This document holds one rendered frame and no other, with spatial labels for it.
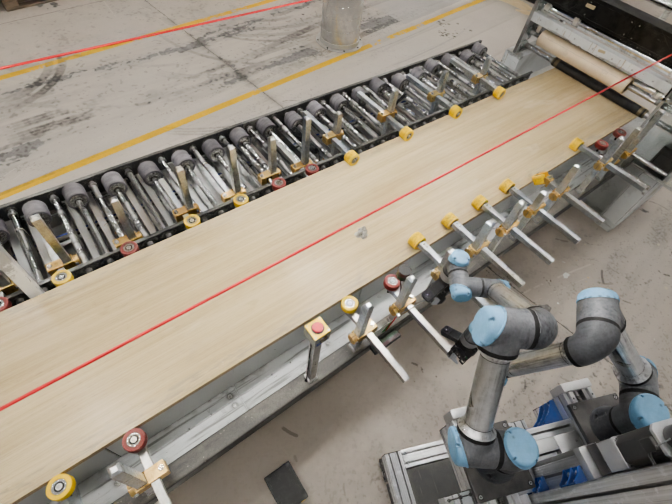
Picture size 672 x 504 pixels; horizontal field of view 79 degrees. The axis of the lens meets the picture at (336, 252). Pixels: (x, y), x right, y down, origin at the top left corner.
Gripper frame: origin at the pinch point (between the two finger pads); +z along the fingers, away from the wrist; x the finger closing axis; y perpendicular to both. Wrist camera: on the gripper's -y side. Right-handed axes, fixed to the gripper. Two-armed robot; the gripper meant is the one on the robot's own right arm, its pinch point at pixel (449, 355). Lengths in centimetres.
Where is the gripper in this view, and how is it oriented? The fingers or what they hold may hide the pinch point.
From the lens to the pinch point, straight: 199.7
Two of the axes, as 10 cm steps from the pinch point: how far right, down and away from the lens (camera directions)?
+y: 6.0, 6.8, -4.2
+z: -1.0, 5.8, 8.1
